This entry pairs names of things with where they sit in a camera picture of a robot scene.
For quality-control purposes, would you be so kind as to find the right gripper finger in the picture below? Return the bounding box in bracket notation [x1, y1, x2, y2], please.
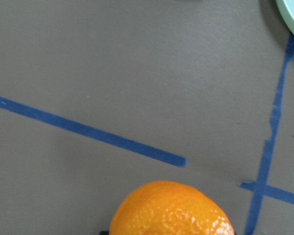
[99, 231, 109, 235]

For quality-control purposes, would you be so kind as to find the orange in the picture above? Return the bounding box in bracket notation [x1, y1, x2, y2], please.
[109, 181, 235, 235]

